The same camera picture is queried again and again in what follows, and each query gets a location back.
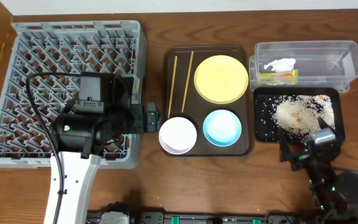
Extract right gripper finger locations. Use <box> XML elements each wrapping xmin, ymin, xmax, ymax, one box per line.
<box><xmin>318</xmin><ymin>117</ymin><xmax>334</xmax><ymax>131</ymax></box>
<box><xmin>278</xmin><ymin>129</ymin><xmax>291</xmax><ymax>161</ymax></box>

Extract leftover rice pile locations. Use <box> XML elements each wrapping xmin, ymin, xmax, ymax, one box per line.
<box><xmin>273</xmin><ymin>95</ymin><xmax>334</xmax><ymax>144</ymax></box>

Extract green orange snack wrapper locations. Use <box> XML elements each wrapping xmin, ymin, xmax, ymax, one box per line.
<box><xmin>258</xmin><ymin>69</ymin><xmax>298</xmax><ymax>85</ymax></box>

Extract light blue bowl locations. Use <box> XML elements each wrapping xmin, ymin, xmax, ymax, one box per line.
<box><xmin>203</xmin><ymin>110</ymin><xmax>242</xmax><ymax>147</ymax></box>

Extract white paper napkin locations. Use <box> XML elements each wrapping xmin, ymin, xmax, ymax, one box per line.
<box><xmin>264</xmin><ymin>58</ymin><xmax>296</xmax><ymax>73</ymax></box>

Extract wooden chopstick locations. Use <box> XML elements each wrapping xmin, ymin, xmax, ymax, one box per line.
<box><xmin>168</xmin><ymin>55</ymin><xmax>178</xmax><ymax>119</ymax></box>
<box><xmin>181</xmin><ymin>51</ymin><xmax>194</xmax><ymax>113</ymax></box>

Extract pink white bowl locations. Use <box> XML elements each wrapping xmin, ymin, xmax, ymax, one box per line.
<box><xmin>158</xmin><ymin>117</ymin><xmax>198</xmax><ymax>155</ymax></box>

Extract yellow round plate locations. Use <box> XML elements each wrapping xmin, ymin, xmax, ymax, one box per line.
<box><xmin>194</xmin><ymin>55</ymin><xmax>249</xmax><ymax>105</ymax></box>

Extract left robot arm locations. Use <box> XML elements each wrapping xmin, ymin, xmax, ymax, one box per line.
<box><xmin>44</xmin><ymin>72</ymin><xmax>161</xmax><ymax>223</ymax></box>

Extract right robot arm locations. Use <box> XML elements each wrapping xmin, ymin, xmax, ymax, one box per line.
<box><xmin>277</xmin><ymin>118</ymin><xmax>358</xmax><ymax>223</ymax></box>

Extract black waste tray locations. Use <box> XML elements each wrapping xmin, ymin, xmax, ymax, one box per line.
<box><xmin>254</xmin><ymin>87</ymin><xmax>345</xmax><ymax>142</ymax></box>

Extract clear plastic waste bin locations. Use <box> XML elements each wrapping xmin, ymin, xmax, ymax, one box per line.
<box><xmin>249</xmin><ymin>40</ymin><xmax>358</xmax><ymax>92</ymax></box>

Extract dark brown serving tray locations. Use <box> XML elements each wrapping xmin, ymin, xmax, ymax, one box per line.
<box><xmin>163</xmin><ymin>45</ymin><xmax>254</xmax><ymax>157</ymax></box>

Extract grey plastic dish rack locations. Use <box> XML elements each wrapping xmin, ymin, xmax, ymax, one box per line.
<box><xmin>0</xmin><ymin>20</ymin><xmax>147</xmax><ymax>169</ymax></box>

